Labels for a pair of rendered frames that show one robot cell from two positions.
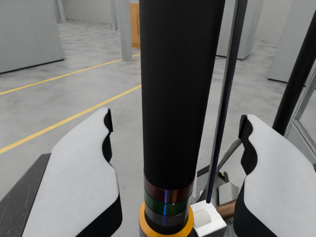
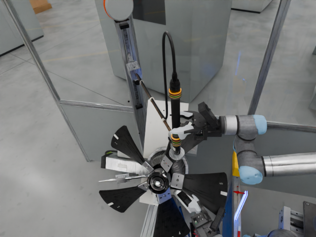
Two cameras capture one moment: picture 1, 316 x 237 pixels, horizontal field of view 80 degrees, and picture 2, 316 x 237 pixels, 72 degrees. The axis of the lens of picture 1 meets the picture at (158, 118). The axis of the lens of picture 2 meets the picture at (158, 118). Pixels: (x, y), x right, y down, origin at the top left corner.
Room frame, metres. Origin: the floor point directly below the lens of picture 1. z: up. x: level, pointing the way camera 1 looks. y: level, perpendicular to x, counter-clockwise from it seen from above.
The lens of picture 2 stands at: (0.10, 0.59, 2.26)
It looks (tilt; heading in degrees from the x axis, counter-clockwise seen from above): 45 degrees down; 275
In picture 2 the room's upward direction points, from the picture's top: 6 degrees counter-clockwise
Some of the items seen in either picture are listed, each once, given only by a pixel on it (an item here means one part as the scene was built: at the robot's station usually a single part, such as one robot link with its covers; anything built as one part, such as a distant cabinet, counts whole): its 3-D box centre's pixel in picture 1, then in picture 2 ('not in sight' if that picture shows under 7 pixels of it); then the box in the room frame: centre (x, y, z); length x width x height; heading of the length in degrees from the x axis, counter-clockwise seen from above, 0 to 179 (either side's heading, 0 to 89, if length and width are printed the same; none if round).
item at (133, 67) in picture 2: not in sight; (133, 70); (0.32, -0.59, 1.52); 0.10 x 0.07 x 0.08; 112
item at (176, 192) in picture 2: not in sight; (187, 195); (0.03, -0.03, 0.98); 0.20 x 0.16 x 0.20; 77
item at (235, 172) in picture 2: not in sight; (241, 162); (-0.33, -0.22, 1.02); 0.16 x 0.10 x 0.11; 77
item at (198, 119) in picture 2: not in sight; (207, 126); (-0.04, 0.00, 1.61); 0.12 x 0.08 x 0.09; 177
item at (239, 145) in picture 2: not in sight; (244, 144); (-0.19, 0.02, 1.52); 0.11 x 0.08 x 0.11; 83
